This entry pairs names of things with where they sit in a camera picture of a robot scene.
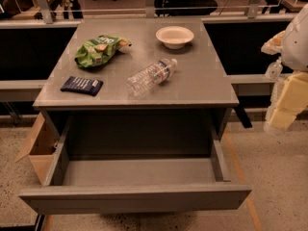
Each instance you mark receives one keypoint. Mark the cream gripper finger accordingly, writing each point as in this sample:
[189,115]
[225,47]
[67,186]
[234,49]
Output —
[289,98]

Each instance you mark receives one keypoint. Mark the clear plastic water bottle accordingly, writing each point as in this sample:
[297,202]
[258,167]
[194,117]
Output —
[151,76]

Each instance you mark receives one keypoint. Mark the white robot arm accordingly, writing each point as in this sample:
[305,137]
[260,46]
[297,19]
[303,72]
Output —
[292,45]

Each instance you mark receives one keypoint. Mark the clear hand sanitizer bottle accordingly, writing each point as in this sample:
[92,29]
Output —
[274,70]

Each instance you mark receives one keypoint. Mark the grey open top drawer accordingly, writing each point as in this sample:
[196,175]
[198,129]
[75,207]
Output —
[143,162]

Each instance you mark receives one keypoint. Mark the right grey side shelf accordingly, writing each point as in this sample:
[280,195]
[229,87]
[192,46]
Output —
[250,85]

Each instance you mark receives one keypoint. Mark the grey side shelf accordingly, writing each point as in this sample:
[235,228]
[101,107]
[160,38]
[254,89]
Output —
[20,90]
[250,85]

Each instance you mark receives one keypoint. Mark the metal railing with posts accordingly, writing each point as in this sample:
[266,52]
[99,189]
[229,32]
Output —
[150,4]

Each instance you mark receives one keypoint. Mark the white paper bowl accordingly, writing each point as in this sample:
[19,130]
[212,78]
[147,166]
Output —
[174,37]

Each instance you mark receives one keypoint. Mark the black office chair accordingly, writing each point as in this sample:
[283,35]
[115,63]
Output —
[184,7]

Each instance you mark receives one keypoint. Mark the grey metal cabinet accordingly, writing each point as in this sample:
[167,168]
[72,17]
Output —
[165,96]

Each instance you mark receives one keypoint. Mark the dark blue snack packet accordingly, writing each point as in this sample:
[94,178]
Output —
[82,85]

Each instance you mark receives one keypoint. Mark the green chip bag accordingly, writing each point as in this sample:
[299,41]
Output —
[98,51]

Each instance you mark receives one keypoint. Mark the cardboard box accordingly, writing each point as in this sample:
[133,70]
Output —
[39,147]

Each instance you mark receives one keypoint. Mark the left grey side shelf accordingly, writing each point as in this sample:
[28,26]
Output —
[20,90]

